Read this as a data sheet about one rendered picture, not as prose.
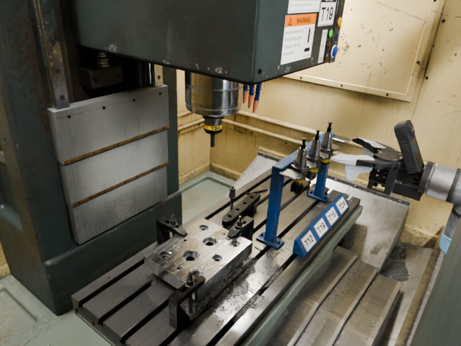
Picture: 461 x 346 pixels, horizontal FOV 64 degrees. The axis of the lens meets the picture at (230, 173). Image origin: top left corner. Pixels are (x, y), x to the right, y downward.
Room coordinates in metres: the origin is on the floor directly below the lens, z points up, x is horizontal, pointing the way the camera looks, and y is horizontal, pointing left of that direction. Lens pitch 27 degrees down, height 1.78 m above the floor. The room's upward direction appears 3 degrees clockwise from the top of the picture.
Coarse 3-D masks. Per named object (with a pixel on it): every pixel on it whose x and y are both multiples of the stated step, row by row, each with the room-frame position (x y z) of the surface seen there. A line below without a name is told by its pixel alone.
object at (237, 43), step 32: (96, 0) 1.09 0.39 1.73; (128, 0) 1.01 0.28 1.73; (160, 0) 0.94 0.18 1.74; (192, 0) 0.89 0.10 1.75; (224, 0) 0.83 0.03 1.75; (256, 0) 0.79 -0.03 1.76; (288, 0) 0.88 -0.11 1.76; (320, 0) 1.02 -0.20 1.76; (96, 32) 1.10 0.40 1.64; (128, 32) 1.01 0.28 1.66; (160, 32) 0.95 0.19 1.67; (192, 32) 0.89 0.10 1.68; (224, 32) 0.83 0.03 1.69; (256, 32) 0.79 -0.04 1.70; (320, 32) 1.04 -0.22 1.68; (160, 64) 0.95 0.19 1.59; (192, 64) 0.89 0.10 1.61; (224, 64) 0.83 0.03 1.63; (256, 64) 0.79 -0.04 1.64; (288, 64) 0.91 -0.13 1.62; (320, 64) 1.08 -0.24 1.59
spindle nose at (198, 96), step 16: (192, 80) 0.95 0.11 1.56; (208, 80) 0.93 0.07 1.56; (224, 80) 0.93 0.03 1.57; (192, 96) 0.95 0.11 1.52; (208, 96) 0.93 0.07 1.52; (224, 96) 0.93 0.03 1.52; (240, 96) 0.97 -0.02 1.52; (192, 112) 0.95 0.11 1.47; (208, 112) 0.93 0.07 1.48; (224, 112) 0.94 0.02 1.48
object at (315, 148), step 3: (312, 141) 1.26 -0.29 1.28; (315, 141) 1.25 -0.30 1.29; (318, 141) 1.25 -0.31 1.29; (312, 144) 1.25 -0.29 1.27; (315, 144) 1.25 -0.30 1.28; (318, 144) 1.25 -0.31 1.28; (312, 147) 1.25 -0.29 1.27; (315, 147) 1.24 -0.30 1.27; (318, 147) 1.25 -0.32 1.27; (309, 150) 1.26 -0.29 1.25; (312, 150) 1.25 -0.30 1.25; (315, 150) 1.24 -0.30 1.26; (318, 150) 1.25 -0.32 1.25; (309, 153) 1.25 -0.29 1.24; (312, 153) 1.24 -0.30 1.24; (315, 153) 1.24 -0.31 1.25; (318, 153) 1.24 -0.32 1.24; (309, 156) 1.25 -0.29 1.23; (312, 156) 1.24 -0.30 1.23; (315, 156) 1.24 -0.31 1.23; (318, 156) 1.24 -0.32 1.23
